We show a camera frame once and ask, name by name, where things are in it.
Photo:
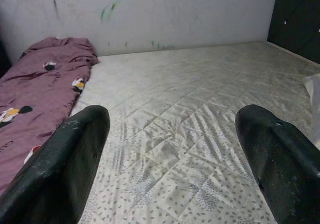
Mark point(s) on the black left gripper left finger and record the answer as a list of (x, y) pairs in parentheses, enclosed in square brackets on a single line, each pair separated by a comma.
[(57, 171)]

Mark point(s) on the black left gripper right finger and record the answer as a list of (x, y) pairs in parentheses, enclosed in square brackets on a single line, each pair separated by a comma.
[(287, 174)]

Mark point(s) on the white pillow green tree print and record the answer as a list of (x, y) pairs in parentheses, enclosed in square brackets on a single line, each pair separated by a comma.
[(315, 104)]

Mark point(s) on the purple cartoon print blanket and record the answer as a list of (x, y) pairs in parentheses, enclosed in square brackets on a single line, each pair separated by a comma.
[(37, 89)]

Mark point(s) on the grey patterned mattress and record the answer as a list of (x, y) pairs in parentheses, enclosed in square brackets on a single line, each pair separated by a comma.
[(175, 109)]

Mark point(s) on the black tufted headboard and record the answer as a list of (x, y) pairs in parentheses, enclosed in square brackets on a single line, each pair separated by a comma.
[(297, 22)]

